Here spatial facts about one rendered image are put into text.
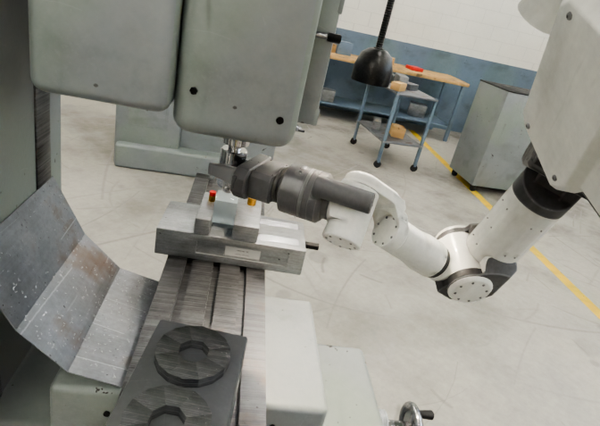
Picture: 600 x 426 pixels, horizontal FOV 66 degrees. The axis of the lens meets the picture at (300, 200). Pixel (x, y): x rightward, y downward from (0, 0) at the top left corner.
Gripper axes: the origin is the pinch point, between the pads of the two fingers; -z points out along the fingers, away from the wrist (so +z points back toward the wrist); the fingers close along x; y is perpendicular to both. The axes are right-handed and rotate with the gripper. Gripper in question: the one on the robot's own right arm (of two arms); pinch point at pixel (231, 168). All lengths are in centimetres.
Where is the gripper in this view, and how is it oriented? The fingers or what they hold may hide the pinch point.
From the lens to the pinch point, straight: 83.4
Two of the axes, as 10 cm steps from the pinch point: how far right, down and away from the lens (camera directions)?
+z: 9.2, 3.1, -2.5
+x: -3.5, 3.2, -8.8
